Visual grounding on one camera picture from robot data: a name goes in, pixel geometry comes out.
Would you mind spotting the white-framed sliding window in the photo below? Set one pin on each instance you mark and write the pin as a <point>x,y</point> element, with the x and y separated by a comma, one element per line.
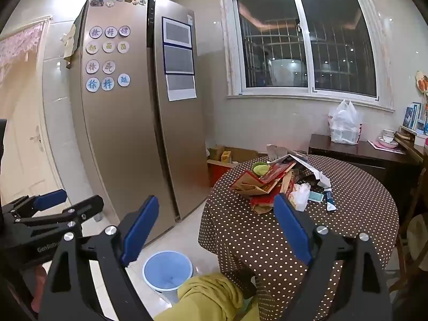
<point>307,40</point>

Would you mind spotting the person's yellow trouser leg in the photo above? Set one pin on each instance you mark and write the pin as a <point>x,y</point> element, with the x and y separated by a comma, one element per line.
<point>207,294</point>

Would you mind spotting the light blue waste bin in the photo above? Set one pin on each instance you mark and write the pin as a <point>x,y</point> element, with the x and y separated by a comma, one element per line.
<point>167,274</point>

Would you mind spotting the group of round character magnets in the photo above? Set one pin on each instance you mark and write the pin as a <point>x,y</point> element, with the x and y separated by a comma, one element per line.
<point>107,58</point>

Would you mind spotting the red printed carton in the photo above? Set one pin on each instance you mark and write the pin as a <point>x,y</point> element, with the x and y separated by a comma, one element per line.
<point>217,174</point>

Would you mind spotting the dark wooden sideboard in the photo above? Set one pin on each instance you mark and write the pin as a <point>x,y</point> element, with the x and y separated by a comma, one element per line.
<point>361,160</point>

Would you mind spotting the red paper bag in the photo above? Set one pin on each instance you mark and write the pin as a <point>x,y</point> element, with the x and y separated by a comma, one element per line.
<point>277,177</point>

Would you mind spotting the open brown cardboard box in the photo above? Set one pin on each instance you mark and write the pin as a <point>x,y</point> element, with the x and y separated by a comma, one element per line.
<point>245,155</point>

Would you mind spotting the gold two-door refrigerator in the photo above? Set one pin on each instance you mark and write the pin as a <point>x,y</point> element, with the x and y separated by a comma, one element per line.
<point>133,140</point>

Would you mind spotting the pink floral door curtain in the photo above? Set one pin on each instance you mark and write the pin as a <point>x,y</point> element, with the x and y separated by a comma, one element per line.
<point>20,43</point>

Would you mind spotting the small grey cylinder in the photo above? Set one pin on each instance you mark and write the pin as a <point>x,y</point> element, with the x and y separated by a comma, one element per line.
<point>97,216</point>

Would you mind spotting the green cloth toy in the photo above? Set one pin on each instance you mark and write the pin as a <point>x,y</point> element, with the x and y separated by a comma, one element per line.
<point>260,168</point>

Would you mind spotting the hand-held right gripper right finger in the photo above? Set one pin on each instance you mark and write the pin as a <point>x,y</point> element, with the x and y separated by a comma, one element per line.
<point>292,230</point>

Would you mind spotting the pink paper sheet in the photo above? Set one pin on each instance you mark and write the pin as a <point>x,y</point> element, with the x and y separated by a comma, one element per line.
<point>381,147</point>

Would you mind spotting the white teacup with saucer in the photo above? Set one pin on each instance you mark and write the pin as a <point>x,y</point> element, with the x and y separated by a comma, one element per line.
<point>388,137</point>

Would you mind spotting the yellow packet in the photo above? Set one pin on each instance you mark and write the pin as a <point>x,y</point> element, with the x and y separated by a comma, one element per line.
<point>226,156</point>

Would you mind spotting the brown paper envelope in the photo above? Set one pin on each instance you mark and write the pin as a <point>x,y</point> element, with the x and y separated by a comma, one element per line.
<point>245,185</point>

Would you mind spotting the blue-framed grey sheet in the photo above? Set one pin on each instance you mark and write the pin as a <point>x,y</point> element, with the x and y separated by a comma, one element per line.
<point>179,60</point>
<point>177,31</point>

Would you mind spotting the teal long wrapper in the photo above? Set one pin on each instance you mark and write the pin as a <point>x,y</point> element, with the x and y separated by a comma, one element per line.
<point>316,196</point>

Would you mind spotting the wooden bookshelf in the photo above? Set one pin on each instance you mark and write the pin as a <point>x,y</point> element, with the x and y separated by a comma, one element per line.
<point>409,138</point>

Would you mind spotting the white crumpled tissue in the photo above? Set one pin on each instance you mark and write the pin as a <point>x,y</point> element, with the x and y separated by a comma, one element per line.
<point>301,194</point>

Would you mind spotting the small brown cardboard box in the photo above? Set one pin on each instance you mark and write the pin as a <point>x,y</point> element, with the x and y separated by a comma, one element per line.
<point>215,153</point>

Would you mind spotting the white plastic bag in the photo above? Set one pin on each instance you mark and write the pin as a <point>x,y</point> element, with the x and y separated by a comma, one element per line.
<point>344,123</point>

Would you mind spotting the row of books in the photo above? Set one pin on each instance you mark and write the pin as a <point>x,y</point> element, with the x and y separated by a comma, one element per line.
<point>416,117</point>

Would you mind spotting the blue and white sachet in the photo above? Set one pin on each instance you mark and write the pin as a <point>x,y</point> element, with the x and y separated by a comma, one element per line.
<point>329,199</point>

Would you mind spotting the white printed sheet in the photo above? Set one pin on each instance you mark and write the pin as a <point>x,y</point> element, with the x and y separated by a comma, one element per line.
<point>181,87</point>

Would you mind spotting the round table, dotted brown cloth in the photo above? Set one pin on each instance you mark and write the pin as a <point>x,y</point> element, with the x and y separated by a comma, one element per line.
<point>254,240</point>

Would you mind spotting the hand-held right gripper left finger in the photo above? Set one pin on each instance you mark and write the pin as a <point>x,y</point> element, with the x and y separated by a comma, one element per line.
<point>140,234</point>

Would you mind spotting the white panel door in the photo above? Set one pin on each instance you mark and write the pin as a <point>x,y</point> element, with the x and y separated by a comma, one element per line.
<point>23,140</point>

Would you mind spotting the orange wall decoration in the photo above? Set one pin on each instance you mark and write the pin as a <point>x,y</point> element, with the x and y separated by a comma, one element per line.
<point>422,82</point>

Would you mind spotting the beige hanging cloth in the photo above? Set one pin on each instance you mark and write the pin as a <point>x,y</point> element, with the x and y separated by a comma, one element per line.
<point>68,43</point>

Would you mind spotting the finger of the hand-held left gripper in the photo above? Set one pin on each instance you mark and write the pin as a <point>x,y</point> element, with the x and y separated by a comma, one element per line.
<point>83,209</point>
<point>50,199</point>

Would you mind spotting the person's left hand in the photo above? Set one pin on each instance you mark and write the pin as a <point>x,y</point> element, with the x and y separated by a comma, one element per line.
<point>40,281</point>

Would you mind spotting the wooden chair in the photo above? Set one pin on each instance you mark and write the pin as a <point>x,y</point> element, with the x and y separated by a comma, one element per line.
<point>411,240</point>

